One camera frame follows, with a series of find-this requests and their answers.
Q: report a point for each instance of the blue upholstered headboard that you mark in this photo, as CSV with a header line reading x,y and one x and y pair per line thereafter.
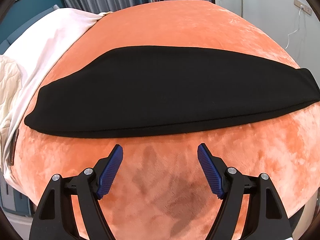
x,y
20,30

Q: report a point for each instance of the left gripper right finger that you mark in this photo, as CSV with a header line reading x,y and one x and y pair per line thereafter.
x,y
266,217

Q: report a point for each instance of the orange plush bed cover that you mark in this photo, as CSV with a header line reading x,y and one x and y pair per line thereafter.
x,y
160,191

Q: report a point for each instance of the white blanket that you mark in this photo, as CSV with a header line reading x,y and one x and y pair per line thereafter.
x,y
36,51

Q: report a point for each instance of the wall power outlet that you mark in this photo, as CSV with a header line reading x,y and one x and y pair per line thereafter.
x,y
303,7

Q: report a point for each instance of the black pants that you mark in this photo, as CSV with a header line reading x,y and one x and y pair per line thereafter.
x,y
158,90

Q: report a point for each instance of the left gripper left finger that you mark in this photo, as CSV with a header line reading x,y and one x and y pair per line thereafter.
x,y
54,217

